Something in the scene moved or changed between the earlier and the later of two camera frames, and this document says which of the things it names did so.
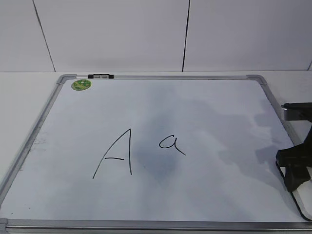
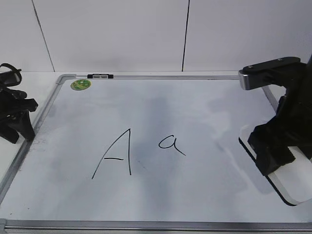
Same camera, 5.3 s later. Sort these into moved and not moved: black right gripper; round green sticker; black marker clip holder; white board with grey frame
Moved: black right gripper
Not moved: round green sticker; black marker clip holder; white board with grey frame
